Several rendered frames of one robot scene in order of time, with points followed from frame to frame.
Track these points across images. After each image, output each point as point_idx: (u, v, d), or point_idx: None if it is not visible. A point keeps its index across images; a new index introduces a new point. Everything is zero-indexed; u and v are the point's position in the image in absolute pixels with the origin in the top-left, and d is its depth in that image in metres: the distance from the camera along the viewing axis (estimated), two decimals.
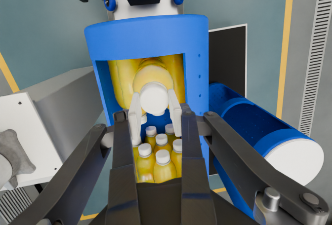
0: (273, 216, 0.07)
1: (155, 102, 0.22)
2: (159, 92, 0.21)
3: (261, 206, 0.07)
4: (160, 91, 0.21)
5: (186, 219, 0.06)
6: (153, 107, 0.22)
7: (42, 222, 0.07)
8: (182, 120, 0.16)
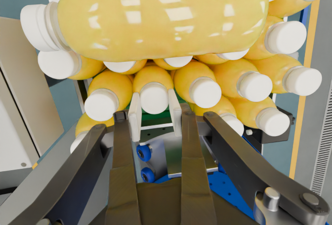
0: (273, 216, 0.07)
1: (155, 102, 0.22)
2: (159, 92, 0.21)
3: (261, 206, 0.07)
4: (160, 91, 0.21)
5: (186, 219, 0.06)
6: (153, 107, 0.22)
7: (42, 222, 0.07)
8: (182, 120, 0.16)
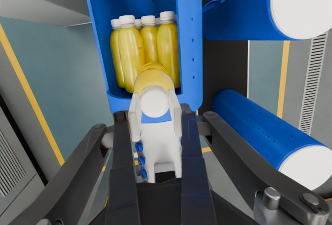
0: (273, 216, 0.07)
1: None
2: None
3: (261, 206, 0.07)
4: None
5: (186, 219, 0.06)
6: None
7: (42, 222, 0.07)
8: (182, 120, 0.16)
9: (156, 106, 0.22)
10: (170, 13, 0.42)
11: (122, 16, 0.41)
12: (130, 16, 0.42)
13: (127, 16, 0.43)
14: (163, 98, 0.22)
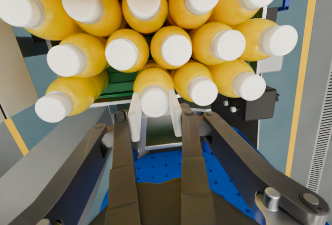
0: (273, 216, 0.07)
1: (122, 57, 0.21)
2: (125, 45, 0.20)
3: (261, 206, 0.07)
4: (126, 44, 0.20)
5: (186, 219, 0.06)
6: (119, 62, 0.21)
7: (42, 222, 0.07)
8: (182, 120, 0.16)
9: (156, 106, 0.22)
10: None
11: None
12: None
13: None
14: (163, 98, 0.22)
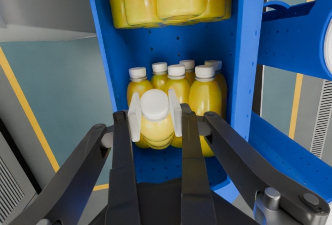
0: (273, 216, 0.07)
1: None
2: None
3: (261, 206, 0.07)
4: None
5: (186, 219, 0.06)
6: None
7: (42, 222, 0.07)
8: (182, 120, 0.16)
9: None
10: (210, 69, 0.32)
11: (148, 113, 0.21)
12: (162, 105, 0.21)
13: (156, 100, 0.22)
14: None
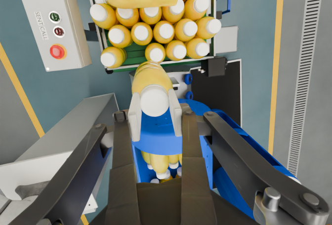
0: (273, 216, 0.07)
1: (141, 33, 0.47)
2: (143, 28, 0.46)
3: (261, 206, 0.07)
4: (143, 27, 0.46)
5: (186, 219, 0.06)
6: (140, 36, 0.47)
7: (42, 222, 0.07)
8: (182, 120, 0.16)
9: (157, 56, 0.49)
10: None
11: (149, 115, 0.22)
12: (162, 107, 0.22)
13: (156, 102, 0.22)
14: (160, 52, 0.49)
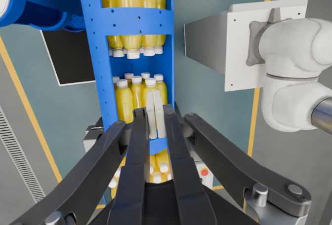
0: (264, 211, 0.07)
1: (156, 180, 0.81)
2: (155, 182, 0.81)
3: (251, 203, 0.08)
4: (155, 182, 0.81)
5: (186, 222, 0.06)
6: (157, 178, 0.81)
7: (55, 214, 0.07)
8: (163, 121, 0.16)
9: None
10: None
11: (165, 166, 0.78)
12: (162, 168, 0.79)
13: (163, 169, 0.79)
14: None
